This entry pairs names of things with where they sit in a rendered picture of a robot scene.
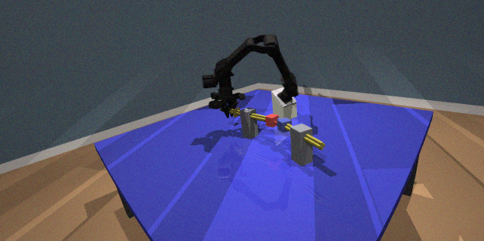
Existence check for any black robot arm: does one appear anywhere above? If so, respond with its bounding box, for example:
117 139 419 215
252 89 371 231
202 34 299 104

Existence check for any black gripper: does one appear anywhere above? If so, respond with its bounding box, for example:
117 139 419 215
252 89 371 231
208 86 246 118

